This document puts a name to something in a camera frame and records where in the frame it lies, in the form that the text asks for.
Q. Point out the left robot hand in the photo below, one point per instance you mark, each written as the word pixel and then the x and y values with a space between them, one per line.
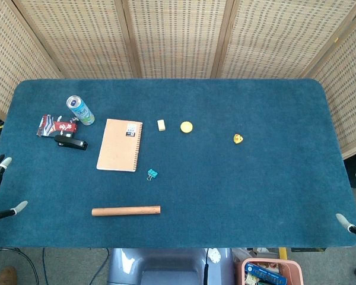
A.
pixel 0 169

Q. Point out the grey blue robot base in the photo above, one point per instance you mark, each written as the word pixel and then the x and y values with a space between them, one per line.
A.
pixel 166 267

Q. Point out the black stapler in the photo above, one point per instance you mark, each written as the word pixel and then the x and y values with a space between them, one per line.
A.
pixel 72 142

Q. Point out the yellow spiral notebook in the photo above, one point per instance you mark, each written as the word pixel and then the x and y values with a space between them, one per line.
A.
pixel 120 145

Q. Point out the red black snack packet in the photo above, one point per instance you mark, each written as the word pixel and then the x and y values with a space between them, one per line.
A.
pixel 55 127

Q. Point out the white green drink can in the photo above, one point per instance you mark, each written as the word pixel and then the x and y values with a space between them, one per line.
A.
pixel 81 110

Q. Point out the pink plastic basket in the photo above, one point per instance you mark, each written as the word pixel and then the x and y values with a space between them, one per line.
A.
pixel 290 271

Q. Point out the small yellow rubber duck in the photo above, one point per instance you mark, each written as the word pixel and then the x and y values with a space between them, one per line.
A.
pixel 238 138

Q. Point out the wooden rolling pin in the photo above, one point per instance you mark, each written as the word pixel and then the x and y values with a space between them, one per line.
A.
pixel 126 211

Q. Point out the blue printed box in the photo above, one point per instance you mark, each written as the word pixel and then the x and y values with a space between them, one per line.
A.
pixel 265 274

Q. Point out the teal binder clip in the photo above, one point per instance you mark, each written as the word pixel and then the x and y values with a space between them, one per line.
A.
pixel 152 174

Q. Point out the blue felt table mat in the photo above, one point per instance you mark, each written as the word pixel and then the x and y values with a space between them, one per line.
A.
pixel 195 178

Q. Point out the cream white eraser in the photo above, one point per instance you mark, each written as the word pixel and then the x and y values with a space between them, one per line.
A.
pixel 161 125

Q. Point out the round yellow tape measure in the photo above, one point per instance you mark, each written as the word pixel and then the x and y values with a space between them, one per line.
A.
pixel 186 127

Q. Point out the woven bamboo folding screen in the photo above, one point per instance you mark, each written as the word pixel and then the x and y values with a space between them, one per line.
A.
pixel 178 38

